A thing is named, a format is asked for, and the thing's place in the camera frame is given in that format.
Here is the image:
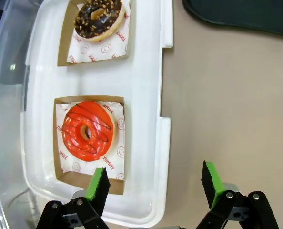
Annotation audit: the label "brown cardboard donut tray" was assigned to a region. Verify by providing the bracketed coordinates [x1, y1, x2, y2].
[53, 95, 126, 196]
[57, 0, 132, 67]

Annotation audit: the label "orange glazed donut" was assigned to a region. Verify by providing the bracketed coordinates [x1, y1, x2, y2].
[62, 101, 119, 164]

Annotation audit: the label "clear plastic container lid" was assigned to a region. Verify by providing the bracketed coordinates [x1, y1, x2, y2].
[0, 0, 47, 229]

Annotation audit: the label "white plastic container base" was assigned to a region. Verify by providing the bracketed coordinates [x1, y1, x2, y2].
[20, 0, 174, 228]

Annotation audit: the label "chocolate donut with nut crumbs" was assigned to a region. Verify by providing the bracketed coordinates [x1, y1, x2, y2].
[73, 0, 126, 43]

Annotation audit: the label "white printed paper liner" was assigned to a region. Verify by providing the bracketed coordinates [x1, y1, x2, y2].
[67, 0, 132, 64]
[55, 101, 126, 180]

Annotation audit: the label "dark green tray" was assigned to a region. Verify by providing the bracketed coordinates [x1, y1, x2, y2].
[182, 0, 283, 38]

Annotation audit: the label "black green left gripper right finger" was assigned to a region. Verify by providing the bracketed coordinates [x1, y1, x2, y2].
[194, 160, 281, 229]

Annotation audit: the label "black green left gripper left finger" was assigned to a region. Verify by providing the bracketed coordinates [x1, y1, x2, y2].
[35, 167, 112, 229]

